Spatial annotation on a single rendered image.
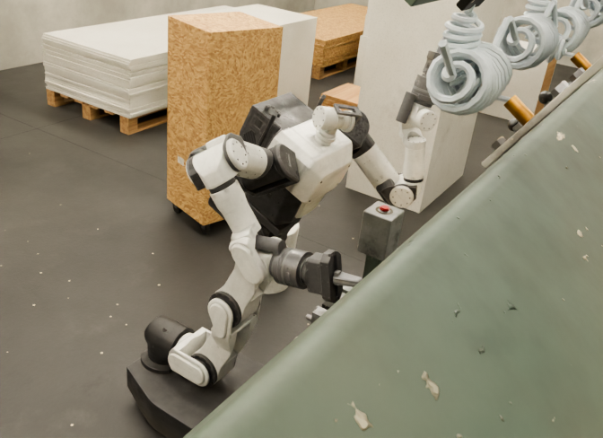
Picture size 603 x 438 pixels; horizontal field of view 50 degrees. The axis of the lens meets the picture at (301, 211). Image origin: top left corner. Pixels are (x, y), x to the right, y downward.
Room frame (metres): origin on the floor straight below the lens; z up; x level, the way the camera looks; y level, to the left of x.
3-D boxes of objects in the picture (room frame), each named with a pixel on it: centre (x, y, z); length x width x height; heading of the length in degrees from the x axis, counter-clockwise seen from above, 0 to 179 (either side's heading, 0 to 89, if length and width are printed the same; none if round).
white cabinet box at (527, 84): (6.69, -2.08, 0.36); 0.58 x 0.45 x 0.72; 61
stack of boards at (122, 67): (6.19, 1.30, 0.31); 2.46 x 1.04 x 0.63; 151
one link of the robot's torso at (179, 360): (2.00, 0.33, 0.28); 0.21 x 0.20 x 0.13; 60
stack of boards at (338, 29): (8.45, -0.20, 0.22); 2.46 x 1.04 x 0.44; 151
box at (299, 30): (5.44, 0.58, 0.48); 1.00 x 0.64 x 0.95; 151
